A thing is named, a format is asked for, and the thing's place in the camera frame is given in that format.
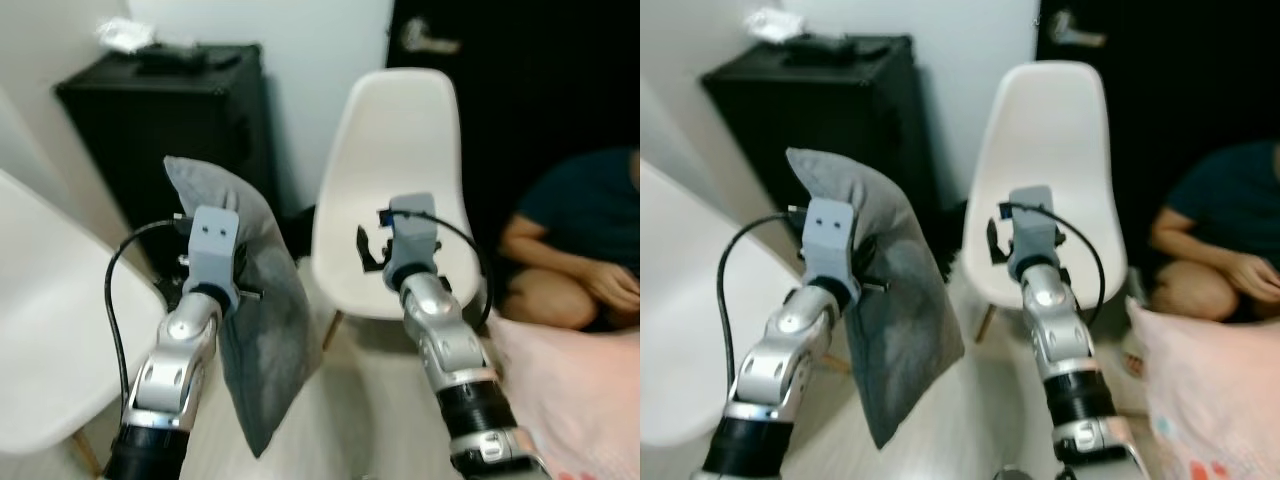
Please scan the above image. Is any silver door handle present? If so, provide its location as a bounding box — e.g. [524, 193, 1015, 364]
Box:
[400, 20, 461, 56]
[1045, 10, 1109, 48]

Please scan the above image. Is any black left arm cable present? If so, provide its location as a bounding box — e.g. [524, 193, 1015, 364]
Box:
[718, 210, 807, 386]
[104, 218, 193, 406]

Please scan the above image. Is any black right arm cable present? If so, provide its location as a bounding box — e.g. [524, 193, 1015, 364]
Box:
[1005, 200, 1106, 326]
[383, 205, 494, 326]

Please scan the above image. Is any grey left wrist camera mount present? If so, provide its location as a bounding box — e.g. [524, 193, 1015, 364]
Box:
[187, 205, 242, 291]
[803, 198, 859, 286]

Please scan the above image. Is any black door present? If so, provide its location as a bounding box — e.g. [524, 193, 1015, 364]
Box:
[385, 0, 641, 271]
[1035, 0, 1280, 261]

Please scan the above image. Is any person in dark t-shirt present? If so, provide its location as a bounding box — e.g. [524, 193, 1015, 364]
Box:
[500, 148, 641, 333]
[1148, 140, 1280, 323]

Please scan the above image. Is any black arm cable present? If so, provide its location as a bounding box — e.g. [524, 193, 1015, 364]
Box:
[383, 205, 494, 326]
[104, 218, 193, 406]
[1005, 200, 1106, 326]
[718, 210, 807, 386]

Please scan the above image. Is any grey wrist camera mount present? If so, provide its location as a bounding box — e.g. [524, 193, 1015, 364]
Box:
[803, 198, 859, 286]
[1005, 185, 1061, 266]
[380, 193, 441, 276]
[187, 205, 242, 291]

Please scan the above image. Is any flat black device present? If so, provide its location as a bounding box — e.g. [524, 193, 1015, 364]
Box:
[135, 44, 243, 73]
[785, 35, 891, 63]

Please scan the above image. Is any crumpled clear plastic wrap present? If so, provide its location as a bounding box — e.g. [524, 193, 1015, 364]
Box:
[95, 17, 159, 51]
[745, 8, 806, 43]

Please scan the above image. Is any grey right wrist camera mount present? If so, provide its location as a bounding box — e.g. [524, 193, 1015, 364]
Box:
[1005, 185, 1061, 266]
[380, 193, 441, 276]

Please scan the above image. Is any pink patterned pillow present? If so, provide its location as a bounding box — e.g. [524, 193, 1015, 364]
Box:
[487, 310, 641, 480]
[1125, 297, 1280, 480]

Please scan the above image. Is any black hard case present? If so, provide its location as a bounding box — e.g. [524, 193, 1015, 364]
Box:
[700, 35, 941, 251]
[55, 42, 286, 281]

